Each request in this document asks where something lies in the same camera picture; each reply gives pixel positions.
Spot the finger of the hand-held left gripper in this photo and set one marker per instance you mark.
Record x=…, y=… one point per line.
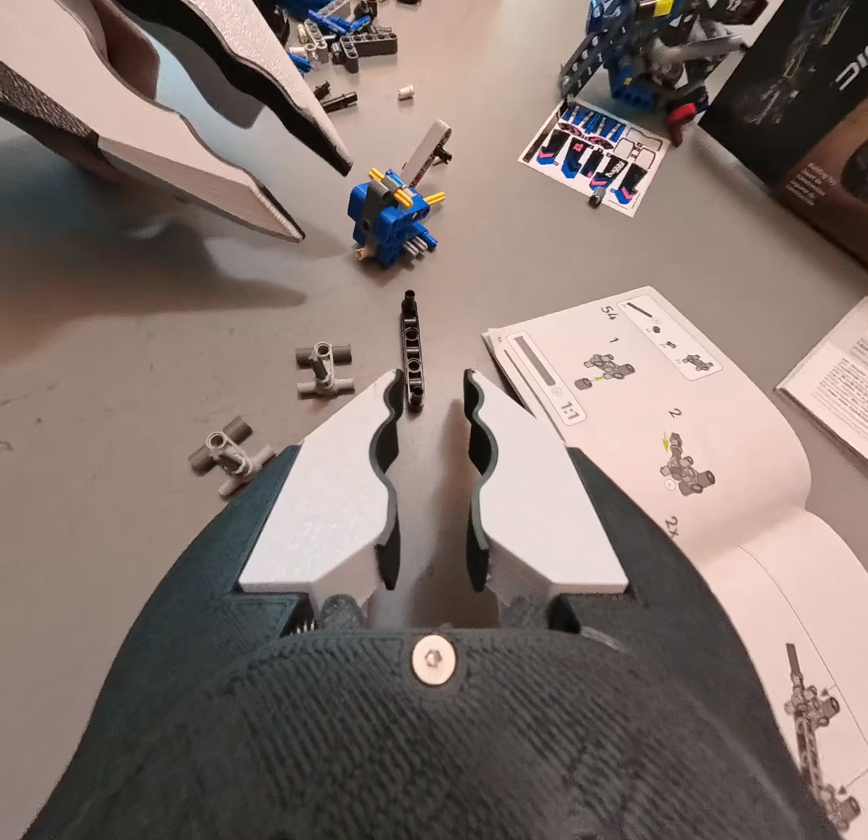
x=54, y=33
x=251, y=46

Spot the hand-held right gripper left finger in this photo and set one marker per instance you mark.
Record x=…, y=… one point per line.
x=319, y=508

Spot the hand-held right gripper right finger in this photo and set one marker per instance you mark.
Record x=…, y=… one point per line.
x=536, y=514

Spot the black lego beam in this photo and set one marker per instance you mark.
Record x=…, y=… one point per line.
x=413, y=352

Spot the blue lego sub-assembly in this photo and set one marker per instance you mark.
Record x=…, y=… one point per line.
x=400, y=213

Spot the pile of loose lego pieces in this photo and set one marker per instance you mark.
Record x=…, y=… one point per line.
x=325, y=6

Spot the black lego pin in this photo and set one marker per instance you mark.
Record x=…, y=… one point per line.
x=340, y=101

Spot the grey lego cross connector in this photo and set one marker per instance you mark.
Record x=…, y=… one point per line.
x=227, y=450
x=324, y=369

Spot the open lego instruction booklet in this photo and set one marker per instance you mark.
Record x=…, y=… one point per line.
x=712, y=446

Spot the light grey lego beam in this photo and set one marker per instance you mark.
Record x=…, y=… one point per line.
x=430, y=145

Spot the small black lego piece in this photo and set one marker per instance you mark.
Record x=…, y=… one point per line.
x=597, y=201

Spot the lego sticker sheet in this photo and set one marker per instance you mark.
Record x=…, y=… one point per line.
x=583, y=155

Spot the tray of Lego parts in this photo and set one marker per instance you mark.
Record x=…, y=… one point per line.
x=630, y=40

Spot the lego set box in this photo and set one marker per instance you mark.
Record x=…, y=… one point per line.
x=800, y=107

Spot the white printed leaflet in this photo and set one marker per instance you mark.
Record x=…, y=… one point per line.
x=841, y=379

